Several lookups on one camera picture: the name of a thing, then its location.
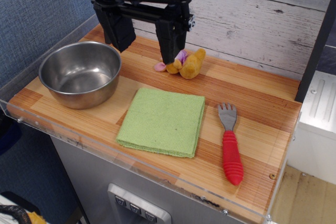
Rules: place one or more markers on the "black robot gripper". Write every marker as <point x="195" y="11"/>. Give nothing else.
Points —
<point x="120" y="32"/>

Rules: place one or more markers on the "yellow plush food toy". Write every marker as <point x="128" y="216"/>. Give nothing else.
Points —
<point x="187" y="65"/>

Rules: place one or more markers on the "stainless steel bowl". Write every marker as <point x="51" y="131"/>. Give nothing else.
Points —
<point x="82" y="75"/>

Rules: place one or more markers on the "green folded cloth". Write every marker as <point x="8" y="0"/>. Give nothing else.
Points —
<point x="163" y="122"/>

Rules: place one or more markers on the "clear acrylic edge guard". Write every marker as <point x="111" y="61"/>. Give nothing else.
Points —
<point x="223" y="205"/>

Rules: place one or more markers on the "grey toy cabinet front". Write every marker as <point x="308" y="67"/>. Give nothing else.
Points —
<point x="91" y="175"/>

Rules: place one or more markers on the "silver dispenser button panel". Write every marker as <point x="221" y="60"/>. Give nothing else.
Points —
<point x="131" y="208"/>

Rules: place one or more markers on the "white ribbed metal box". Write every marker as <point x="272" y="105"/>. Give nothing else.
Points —
<point x="318" y="108"/>

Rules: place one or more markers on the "yellow object bottom left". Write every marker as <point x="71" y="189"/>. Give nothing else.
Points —
<point x="35" y="218"/>

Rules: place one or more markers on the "red handled metal fork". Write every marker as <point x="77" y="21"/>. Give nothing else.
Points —
<point x="232" y="164"/>

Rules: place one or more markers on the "black vertical post right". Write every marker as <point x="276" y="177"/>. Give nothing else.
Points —
<point x="316" y="52"/>

